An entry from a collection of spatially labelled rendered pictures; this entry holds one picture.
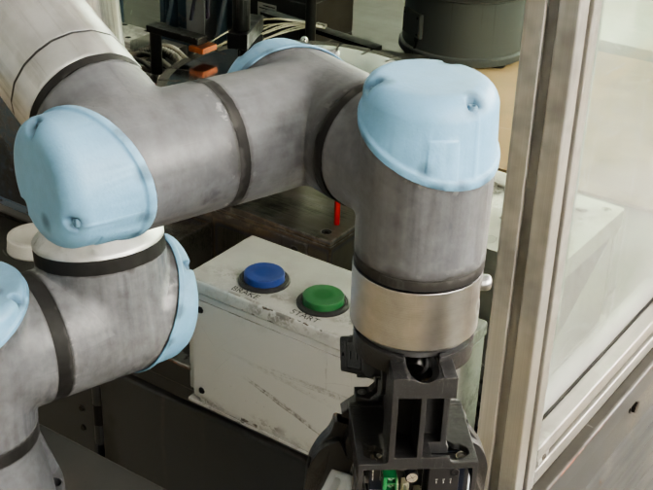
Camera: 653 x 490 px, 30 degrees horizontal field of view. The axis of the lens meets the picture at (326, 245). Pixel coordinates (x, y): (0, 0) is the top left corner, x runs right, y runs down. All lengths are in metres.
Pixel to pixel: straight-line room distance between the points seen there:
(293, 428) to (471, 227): 0.57
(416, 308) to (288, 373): 0.50
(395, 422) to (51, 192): 0.23
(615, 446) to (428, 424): 0.77
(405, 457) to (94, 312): 0.41
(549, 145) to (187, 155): 0.40
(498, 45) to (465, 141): 1.56
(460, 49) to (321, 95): 1.49
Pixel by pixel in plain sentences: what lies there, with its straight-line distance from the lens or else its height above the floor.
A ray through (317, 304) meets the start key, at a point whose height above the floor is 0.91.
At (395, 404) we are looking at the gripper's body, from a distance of 0.68.
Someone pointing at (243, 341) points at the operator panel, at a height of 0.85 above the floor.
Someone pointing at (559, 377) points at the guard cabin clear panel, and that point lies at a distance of 1.21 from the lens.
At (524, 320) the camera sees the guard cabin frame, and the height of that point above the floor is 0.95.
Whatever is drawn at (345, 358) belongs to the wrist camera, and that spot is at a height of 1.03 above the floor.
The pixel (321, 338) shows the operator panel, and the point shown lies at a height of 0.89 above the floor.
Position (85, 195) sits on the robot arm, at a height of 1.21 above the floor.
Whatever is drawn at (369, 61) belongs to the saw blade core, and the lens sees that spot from 1.61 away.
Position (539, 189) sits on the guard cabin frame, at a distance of 0.99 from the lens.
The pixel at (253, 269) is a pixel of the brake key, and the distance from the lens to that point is 1.18.
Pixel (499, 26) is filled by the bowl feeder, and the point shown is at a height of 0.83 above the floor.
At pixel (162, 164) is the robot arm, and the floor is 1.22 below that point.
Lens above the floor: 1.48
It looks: 28 degrees down
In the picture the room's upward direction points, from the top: 2 degrees clockwise
